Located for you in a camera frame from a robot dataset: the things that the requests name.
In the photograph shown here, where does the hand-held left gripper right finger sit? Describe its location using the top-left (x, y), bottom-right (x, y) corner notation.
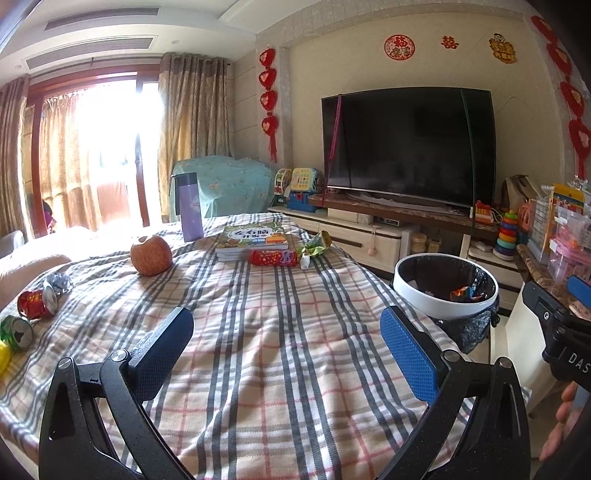
top-left (379, 305), bottom-right (532, 480)

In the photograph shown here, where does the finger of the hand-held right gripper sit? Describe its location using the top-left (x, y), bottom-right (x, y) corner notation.
top-left (521, 281), bottom-right (591, 332)
top-left (567, 275), bottom-right (591, 302)

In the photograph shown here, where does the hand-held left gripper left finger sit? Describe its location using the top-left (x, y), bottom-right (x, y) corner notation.
top-left (38, 306), bottom-right (195, 480)

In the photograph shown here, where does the white waste bin black liner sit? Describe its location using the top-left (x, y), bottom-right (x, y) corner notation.
top-left (392, 253), bottom-right (501, 354)

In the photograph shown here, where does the person's right hand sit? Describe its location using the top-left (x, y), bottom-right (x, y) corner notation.
top-left (539, 381), bottom-right (583, 462)

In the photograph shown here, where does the pink plastic storage box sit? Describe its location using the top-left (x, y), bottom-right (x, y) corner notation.
top-left (547, 205), bottom-right (591, 283)

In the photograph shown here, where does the marble counter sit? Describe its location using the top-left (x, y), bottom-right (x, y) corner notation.
top-left (516, 244), bottom-right (591, 321)

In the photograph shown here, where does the white cabinet panel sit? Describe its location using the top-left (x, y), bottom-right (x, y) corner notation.
top-left (489, 295), bottom-right (552, 416)

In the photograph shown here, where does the clear plastic drawer organizer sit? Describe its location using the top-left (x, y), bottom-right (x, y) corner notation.
top-left (526, 185), bottom-right (559, 259)

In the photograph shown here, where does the yellow box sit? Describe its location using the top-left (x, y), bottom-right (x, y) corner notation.
top-left (551, 182), bottom-right (586, 210)

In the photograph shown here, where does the apple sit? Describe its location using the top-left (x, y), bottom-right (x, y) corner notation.
top-left (130, 235), bottom-right (173, 278)

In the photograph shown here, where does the brown bag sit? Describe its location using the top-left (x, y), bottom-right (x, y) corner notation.
top-left (501, 174), bottom-right (546, 213)

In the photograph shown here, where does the crumpled foil wrapper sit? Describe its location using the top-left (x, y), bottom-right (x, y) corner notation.
top-left (44, 272), bottom-right (74, 296)

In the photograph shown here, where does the white TV cabinet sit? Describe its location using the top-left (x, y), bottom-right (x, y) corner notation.
top-left (268, 205), bottom-right (525, 315)

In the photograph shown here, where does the red can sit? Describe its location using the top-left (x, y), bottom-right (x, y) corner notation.
top-left (17, 286), bottom-right (60, 320)

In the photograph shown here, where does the brown wooden TV shelf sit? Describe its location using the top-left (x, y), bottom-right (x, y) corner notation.
top-left (308, 196), bottom-right (502, 236)

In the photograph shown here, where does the purple bottle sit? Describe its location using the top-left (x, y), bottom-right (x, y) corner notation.
top-left (171, 172), bottom-right (204, 243)

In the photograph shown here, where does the red snack tube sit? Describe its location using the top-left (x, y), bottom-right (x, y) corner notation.
top-left (249, 249), bottom-right (298, 267)

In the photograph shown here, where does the green snack packet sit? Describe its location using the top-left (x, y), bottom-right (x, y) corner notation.
top-left (298, 231), bottom-right (332, 259)

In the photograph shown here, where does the green picture book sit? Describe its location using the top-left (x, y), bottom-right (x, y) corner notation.
top-left (217, 224), bottom-right (288, 252)

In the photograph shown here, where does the green can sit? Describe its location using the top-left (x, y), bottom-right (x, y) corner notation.
top-left (0, 315), bottom-right (35, 352)

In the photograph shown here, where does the orange hanging cloth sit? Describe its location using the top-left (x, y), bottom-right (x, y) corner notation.
top-left (96, 181), bottom-right (127, 228)

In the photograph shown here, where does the teal cloth covered furniture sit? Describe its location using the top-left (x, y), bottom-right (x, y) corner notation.
top-left (172, 156), bottom-right (277, 220)

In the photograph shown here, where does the blue toy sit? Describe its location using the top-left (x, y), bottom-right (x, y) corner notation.
top-left (288, 193), bottom-right (319, 213)

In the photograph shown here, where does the red heart hanging decoration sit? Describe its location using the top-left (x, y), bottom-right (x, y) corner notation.
top-left (531, 16), bottom-right (591, 178)
top-left (257, 46), bottom-right (280, 162)

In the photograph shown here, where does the yellow teal toy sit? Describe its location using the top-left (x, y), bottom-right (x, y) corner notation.
top-left (291, 166), bottom-right (324, 195)

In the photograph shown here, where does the ferris wheel toy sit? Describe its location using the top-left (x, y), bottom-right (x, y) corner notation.
top-left (274, 168), bottom-right (294, 206)

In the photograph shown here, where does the black television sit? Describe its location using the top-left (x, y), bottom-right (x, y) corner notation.
top-left (321, 87), bottom-right (497, 208)

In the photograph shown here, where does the sheer curtain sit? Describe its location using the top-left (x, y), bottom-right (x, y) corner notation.
top-left (39, 90), bottom-right (100, 232)

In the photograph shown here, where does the beige curtain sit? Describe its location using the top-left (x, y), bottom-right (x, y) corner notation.
top-left (157, 52), bottom-right (232, 217)
top-left (0, 76), bottom-right (31, 241)

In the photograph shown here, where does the round red paper cutout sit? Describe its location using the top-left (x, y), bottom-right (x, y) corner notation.
top-left (384, 33), bottom-right (415, 61)

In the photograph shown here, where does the ceiling air vent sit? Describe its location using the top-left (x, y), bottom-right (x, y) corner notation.
top-left (25, 37), bottom-right (153, 70)
top-left (44, 7), bottom-right (160, 33)

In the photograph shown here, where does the rainbow stacking ring toy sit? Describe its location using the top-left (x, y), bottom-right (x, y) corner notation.
top-left (492, 210), bottom-right (520, 262)

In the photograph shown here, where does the green cord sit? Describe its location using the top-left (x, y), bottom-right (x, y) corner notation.
top-left (459, 89), bottom-right (478, 241)

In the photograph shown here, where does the wooden door frame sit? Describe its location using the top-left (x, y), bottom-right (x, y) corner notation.
top-left (28, 65), bottom-right (163, 232)

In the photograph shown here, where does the gold figure wall sticker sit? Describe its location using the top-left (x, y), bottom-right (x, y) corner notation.
top-left (489, 33), bottom-right (517, 63)

